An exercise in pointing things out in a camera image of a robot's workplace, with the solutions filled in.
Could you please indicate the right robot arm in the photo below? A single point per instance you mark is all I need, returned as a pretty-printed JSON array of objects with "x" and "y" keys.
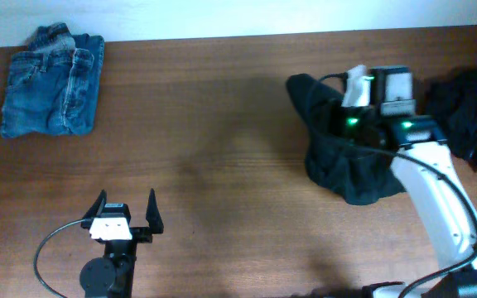
[{"x": 421, "y": 161}]

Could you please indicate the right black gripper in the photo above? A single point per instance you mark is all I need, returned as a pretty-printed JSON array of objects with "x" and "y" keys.
[{"x": 334, "y": 126}]

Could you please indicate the dark navy crumpled garment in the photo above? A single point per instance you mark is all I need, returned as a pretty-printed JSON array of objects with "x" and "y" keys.
[{"x": 453, "y": 104}]

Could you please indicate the black jeans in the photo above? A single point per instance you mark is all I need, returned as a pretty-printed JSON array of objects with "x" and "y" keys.
[{"x": 360, "y": 177}]

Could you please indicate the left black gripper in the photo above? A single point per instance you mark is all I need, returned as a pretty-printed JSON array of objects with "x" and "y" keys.
[{"x": 144, "y": 236}]

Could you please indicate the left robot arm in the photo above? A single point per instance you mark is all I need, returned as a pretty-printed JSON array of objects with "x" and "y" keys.
[{"x": 112, "y": 274}]

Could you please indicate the folded blue denim jeans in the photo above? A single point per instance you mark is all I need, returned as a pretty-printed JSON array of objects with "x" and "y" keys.
[{"x": 53, "y": 85}]

